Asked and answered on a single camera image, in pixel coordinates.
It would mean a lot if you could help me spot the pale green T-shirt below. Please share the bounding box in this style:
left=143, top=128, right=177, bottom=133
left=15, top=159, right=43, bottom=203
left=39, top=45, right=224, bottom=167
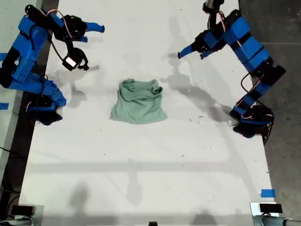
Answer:
left=109, top=79, right=168, bottom=125

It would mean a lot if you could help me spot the silver metal plate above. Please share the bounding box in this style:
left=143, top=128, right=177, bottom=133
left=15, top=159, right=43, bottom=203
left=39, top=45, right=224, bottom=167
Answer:
left=17, top=204, right=45, bottom=226
left=250, top=202, right=280, bottom=226

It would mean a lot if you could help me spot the small black box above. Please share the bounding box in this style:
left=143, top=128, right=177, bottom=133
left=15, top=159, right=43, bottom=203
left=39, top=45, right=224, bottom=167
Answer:
left=11, top=205, right=36, bottom=216
left=259, top=203, right=283, bottom=214

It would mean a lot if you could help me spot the grey clamp tube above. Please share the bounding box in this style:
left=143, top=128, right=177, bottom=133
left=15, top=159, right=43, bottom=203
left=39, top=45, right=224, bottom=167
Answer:
left=0, top=215, right=33, bottom=226
left=253, top=214, right=301, bottom=226

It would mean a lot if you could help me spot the black camera box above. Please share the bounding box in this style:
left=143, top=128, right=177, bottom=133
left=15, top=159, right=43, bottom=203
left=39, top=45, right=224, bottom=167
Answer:
left=62, top=48, right=90, bottom=71
left=202, top=0, right=225, bottom=14

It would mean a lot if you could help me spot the black camera cable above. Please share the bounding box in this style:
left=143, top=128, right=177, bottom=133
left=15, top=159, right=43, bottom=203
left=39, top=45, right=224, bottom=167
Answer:
left=29, top=23, right=66, bottom=62
left=240, top=72, right=253, bottom=94

